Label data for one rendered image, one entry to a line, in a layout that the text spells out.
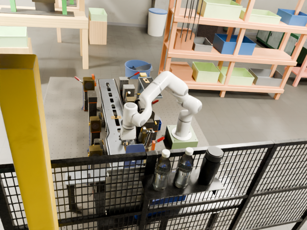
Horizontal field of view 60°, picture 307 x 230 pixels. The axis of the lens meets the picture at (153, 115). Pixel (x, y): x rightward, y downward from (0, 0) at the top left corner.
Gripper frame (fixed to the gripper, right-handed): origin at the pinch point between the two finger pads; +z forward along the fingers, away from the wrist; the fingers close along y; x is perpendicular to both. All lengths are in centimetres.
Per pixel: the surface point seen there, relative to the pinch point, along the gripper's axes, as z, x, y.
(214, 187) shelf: -32, 69, -25
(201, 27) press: 79, -549, -317
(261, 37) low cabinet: 91, -522, -502
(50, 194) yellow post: -39, 68, 44
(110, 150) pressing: 11.2, -6.8, 9.8
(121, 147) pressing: 11.1, -8.8, 1.5
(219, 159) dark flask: -48, 68, -22
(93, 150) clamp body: 6.7, -3.4, 22.3
